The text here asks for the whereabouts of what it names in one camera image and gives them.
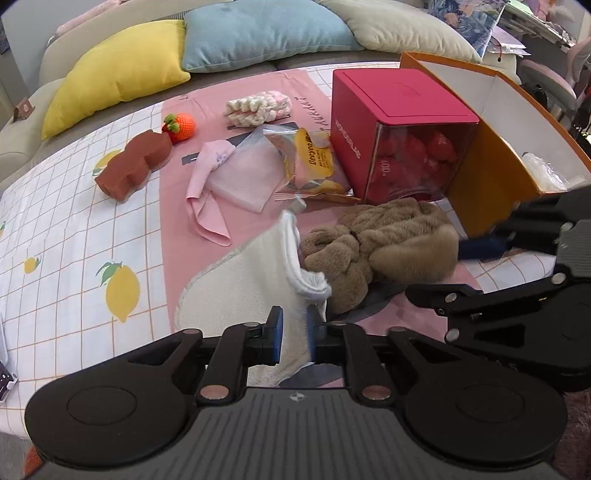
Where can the plastic bag with pink foam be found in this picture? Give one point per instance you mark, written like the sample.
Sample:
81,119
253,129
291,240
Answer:
244,175

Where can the patterned blue pillow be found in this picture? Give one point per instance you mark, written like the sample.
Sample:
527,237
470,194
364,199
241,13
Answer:
466,18

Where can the clear plastic bag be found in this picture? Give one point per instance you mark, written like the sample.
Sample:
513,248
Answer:
545,173

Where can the pink bolster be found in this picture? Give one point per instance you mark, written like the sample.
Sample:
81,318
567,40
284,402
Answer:
87,16

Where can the pink chair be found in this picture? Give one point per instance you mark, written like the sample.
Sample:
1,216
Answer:
549,78

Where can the beige pillow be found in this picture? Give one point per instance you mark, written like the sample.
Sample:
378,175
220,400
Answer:
397,27

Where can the brown phone stand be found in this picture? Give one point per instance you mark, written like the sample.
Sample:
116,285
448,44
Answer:
23,110

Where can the pink mat with bottle print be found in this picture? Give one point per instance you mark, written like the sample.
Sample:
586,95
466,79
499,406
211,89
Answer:
175,221

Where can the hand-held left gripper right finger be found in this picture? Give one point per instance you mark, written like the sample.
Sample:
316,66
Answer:
310,337

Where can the orange cardboard box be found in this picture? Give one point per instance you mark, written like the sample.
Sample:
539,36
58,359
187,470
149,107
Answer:
485,175

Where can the pink white knitted yarn bundle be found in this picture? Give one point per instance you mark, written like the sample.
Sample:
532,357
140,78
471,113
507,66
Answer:
258,108

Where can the cluttered white desk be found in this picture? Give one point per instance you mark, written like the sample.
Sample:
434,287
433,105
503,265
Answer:
540,23

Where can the yellow pillow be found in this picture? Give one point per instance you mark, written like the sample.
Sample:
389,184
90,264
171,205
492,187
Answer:
115,69

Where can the red box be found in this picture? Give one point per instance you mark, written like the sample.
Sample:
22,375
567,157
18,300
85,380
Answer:
392,97

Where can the white fleece cloth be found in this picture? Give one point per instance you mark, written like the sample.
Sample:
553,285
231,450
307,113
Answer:
244,286

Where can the beige sofa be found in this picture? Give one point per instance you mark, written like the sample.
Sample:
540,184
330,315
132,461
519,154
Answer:
14,147

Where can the yellow snack packet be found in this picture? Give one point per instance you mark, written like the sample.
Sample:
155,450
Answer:
316,157

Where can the pink cloth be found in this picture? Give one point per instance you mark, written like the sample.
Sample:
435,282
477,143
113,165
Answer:
203,184

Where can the orange crochet fruit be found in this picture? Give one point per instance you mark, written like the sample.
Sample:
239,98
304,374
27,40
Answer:
181,128

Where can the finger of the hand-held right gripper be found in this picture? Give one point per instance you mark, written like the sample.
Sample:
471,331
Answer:
489,309
482,248

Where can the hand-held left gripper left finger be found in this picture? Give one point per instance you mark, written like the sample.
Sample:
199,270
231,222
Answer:
277,337

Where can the brown furry plush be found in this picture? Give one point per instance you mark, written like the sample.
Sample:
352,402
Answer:
397,240

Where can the brown foam block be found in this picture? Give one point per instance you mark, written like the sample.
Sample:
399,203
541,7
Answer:
134,166

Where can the maroon fuzzy cloth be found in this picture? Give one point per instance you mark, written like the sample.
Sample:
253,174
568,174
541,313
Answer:
575,424

